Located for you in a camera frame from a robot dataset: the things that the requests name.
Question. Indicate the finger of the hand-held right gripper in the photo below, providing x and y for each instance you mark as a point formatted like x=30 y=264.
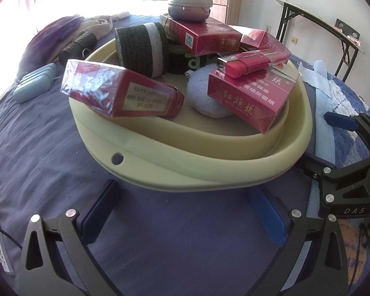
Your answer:
x=345 y=182
x=342 y=121

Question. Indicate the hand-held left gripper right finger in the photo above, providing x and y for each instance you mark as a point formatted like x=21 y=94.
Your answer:
x=268 y=215

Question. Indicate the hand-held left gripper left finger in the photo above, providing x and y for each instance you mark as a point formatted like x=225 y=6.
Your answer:
x=100 y=212

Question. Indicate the red cigarette box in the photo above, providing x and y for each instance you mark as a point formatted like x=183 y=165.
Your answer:
x=259 y=38
x=95 y=86
x=252 y=104
x=209 y=34

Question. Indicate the pale yellow plastic basin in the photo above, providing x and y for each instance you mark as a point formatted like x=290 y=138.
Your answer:
x=188 y=163

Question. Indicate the red lighter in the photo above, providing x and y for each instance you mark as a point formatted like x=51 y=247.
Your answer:
x=249 y=63

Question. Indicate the pale blue plush ball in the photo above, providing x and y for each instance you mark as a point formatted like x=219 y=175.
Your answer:
x=203 y=95

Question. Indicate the black foam cylinder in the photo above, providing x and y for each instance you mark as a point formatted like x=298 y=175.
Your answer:
x=178 y=61
x=135 y=49

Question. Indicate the small grey lidded pot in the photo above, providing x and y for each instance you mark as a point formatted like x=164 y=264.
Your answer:
x=188 y=6

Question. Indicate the blue checkered quilted blanket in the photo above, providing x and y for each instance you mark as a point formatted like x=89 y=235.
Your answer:
x=345 y=98

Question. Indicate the black-legged folding table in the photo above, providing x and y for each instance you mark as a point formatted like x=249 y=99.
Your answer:
x=311 y=10

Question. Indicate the blue-grey case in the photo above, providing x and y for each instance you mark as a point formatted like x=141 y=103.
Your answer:
x=34 y=83

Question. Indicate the wooden wardrobe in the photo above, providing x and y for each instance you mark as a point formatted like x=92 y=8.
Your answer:
x=231 y=0

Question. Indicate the black fabric roll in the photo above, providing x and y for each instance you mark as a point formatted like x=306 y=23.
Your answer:
x=77 y=47

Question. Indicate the purple cloth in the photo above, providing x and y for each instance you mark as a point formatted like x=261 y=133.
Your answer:
x=43 y=46

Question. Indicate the beige cloth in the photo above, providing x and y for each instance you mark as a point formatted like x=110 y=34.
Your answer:
x=98 y=27

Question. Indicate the yellowish wall outlet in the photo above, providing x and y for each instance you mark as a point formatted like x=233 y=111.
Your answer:
x=294 y=39

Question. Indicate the white wall outlet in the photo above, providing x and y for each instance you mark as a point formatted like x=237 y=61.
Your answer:
x=268 y=28

